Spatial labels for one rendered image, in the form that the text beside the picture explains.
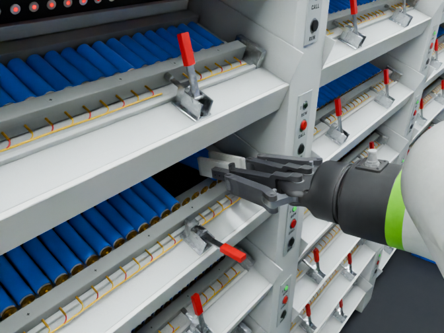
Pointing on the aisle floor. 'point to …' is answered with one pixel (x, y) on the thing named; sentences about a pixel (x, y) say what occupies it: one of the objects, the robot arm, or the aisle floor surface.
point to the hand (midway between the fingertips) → (222, 166)
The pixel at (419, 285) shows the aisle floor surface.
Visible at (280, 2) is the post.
